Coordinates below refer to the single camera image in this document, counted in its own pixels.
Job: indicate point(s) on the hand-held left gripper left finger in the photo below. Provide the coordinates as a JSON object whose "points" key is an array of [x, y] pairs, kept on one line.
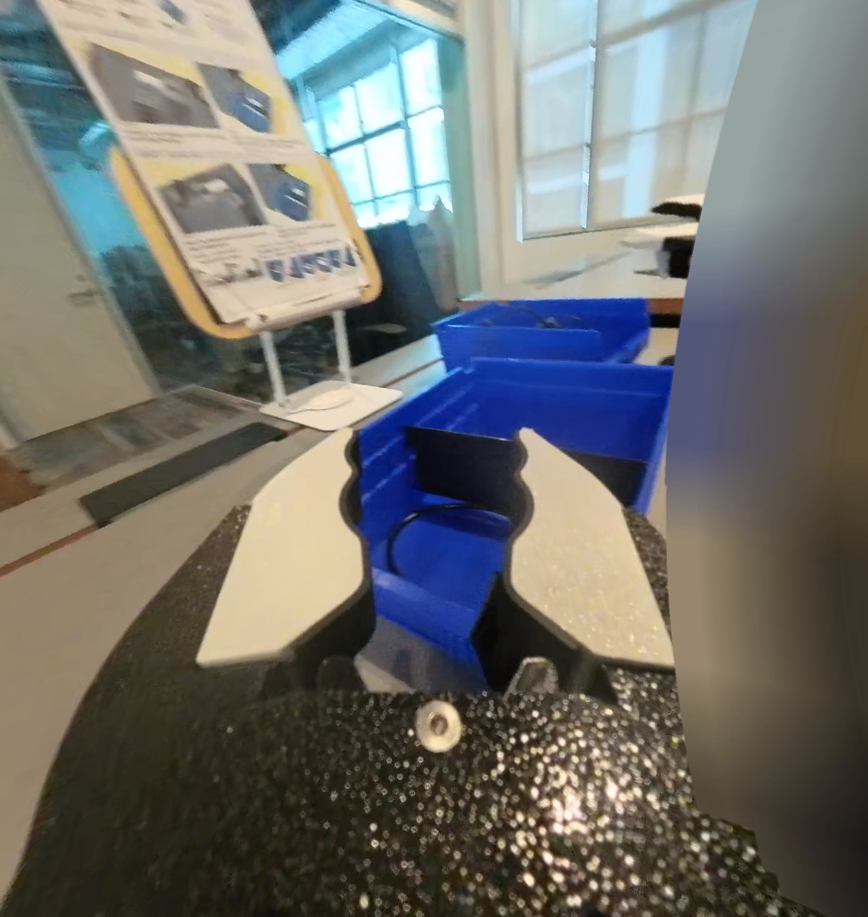
{"points": [[291, 559]]}

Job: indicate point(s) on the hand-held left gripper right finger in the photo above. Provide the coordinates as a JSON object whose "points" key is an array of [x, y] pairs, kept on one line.
{"points": [[591, 573]]}

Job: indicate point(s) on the blue plastic bin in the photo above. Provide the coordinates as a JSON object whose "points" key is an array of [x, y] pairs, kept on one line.
{"points": [[584, 423], [584, 315]]}

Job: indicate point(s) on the black desk mat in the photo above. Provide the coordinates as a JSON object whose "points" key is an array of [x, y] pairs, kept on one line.
{"points": [[183, 473]]}

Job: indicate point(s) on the black bin divider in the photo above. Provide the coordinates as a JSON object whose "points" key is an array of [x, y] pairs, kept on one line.
{"points": [[462, 465]]}

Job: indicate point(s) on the background desk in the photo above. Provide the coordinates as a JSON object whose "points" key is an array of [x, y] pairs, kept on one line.
{"points": [[584, 283]]}

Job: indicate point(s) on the black office chair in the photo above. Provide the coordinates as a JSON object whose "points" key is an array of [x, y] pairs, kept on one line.
{"points": [[405, 286]]}

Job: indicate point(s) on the white door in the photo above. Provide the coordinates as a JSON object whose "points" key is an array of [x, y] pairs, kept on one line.
{"points": [[40, 286]]}

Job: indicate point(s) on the printed poster sign board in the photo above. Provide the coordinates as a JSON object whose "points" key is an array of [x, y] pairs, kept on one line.
{"points": [[212, 179]]}

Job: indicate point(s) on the paned window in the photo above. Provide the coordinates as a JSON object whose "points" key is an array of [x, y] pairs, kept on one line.
{"points": [[384, 129], [620, 107]]}

